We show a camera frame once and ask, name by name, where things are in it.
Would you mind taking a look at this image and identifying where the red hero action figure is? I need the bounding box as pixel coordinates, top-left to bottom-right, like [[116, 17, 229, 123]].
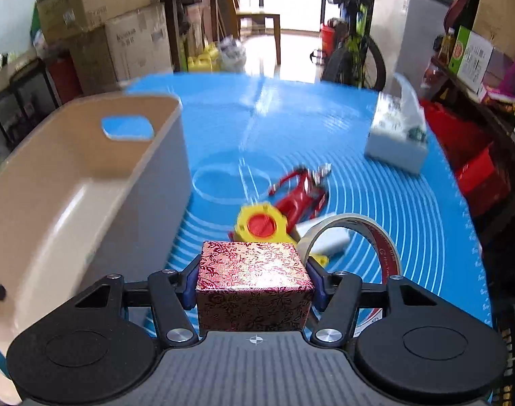
[[268, 164, 334, 226]]

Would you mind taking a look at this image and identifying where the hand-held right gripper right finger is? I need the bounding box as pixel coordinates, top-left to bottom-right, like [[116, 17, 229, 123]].
[[306, 257, 438, 346]]

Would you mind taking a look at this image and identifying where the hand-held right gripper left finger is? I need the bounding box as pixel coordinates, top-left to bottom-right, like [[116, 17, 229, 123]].
[[73, 256, 202, 345]]

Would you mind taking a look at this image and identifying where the black metal rack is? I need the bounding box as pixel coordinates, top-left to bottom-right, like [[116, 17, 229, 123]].
[[0, 57, 60, 149]]

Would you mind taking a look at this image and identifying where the wooden chair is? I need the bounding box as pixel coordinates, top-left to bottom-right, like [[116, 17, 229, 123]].
[[221, 0, 281, 66]]

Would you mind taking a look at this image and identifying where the white chest freezer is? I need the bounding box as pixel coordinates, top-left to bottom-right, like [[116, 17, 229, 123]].
[[369, 0, 452, 94]]

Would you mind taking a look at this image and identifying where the pale printed cardboard box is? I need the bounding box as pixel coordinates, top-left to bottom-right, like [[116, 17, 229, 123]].
[[105, 2, 173, 83]]

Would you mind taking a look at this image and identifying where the red patterned gift box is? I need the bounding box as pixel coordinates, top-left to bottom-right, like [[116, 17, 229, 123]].
[[196, 241, 315, 333]]

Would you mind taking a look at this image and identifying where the dark wooden side table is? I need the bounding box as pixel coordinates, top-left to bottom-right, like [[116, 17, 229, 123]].
[[430, 55, 515, 238]]

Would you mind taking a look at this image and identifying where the green and white carton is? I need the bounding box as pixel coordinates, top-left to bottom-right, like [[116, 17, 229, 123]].
[[448, 25, 495, 94]]

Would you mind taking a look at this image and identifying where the beige plastic storage bin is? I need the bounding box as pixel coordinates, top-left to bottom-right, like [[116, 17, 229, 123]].
[[0, 92, 194, 406]]

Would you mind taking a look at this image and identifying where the green and black bicycle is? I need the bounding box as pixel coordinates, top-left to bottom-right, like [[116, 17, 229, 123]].
[[310, 0, 387, 89]]

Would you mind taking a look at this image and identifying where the yellow and red round toy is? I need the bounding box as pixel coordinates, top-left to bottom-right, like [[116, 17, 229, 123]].
[[229, 204, 329, 268]]

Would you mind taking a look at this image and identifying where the blue silicone baking mat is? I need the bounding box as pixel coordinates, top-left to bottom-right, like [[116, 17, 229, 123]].
[[124, 72, 495, 406]]

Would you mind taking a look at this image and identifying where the large printed cardboard box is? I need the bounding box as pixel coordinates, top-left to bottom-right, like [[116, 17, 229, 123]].
[[37, 0, 161, 45]]

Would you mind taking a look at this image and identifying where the white plastic bag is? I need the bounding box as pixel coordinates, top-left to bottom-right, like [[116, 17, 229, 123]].
[[219, 36, 247, 72]]

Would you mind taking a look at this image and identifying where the red plastic bucket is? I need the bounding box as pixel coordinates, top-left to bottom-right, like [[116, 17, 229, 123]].
[[321, 23, 336, 54]]

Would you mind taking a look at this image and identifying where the clear tape roll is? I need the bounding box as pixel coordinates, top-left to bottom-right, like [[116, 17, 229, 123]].
[[297, 213, 404, 339]]

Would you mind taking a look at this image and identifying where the red plastic crate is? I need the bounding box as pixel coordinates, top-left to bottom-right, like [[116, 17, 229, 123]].
[[420, 99, 512, 216]]

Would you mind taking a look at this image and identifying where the dark wooden cluttered table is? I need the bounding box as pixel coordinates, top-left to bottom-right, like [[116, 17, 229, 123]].
[[159, 0, 222, 72]]

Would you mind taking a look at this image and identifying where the printed tissue pack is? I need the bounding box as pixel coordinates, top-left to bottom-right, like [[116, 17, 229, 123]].
[[364, 74, 429, 174]]

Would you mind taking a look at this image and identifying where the amber oil bottle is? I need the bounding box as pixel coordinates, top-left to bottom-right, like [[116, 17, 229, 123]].
[[439, 27, 457, 66]]

